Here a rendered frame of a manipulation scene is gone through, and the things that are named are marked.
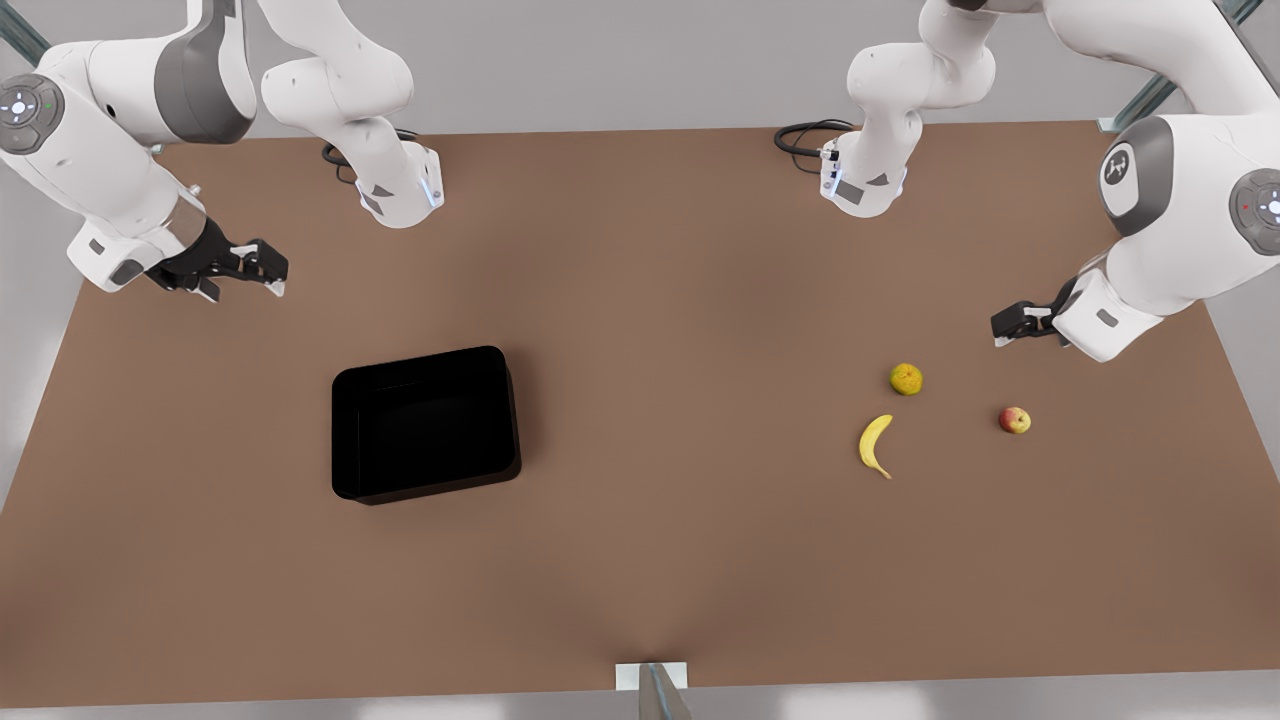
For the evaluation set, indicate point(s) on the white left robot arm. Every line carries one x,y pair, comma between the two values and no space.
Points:
1180,230

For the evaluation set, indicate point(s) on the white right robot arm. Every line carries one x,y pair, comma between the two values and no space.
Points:
110,160

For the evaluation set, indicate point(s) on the red yellow apple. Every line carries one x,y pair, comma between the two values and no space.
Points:
1015,420

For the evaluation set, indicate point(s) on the black storage box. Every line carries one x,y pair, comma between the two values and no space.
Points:
425,425

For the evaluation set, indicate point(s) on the yellow green round fruit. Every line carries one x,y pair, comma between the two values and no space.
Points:
906,379

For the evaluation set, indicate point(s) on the yellow banana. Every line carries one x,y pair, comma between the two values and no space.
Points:
872,440

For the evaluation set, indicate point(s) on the silver frame post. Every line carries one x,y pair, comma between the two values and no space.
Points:
655,690
1150,95
20,38

